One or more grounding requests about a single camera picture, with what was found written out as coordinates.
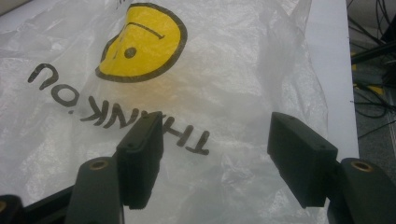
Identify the black metal stand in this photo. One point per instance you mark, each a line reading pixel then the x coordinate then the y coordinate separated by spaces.
pixel 378 51

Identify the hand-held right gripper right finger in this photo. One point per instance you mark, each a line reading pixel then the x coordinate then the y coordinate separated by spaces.
pixel 302 155

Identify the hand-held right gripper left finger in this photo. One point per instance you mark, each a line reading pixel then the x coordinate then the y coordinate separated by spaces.
pixel 141 161

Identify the white table cover sheet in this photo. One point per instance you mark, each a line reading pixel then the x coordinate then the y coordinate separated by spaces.
pixel 330 77

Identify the clear plastic bag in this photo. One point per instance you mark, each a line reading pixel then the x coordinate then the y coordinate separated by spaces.
pixel 224 74

